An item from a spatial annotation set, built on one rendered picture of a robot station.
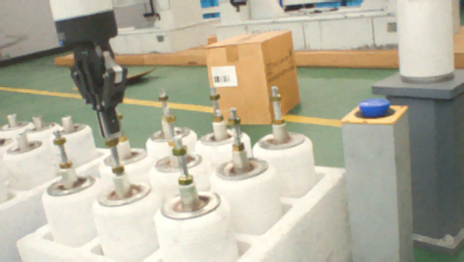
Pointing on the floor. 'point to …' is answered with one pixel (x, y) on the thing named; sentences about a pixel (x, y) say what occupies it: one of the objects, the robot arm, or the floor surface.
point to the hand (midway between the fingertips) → (108, 123)
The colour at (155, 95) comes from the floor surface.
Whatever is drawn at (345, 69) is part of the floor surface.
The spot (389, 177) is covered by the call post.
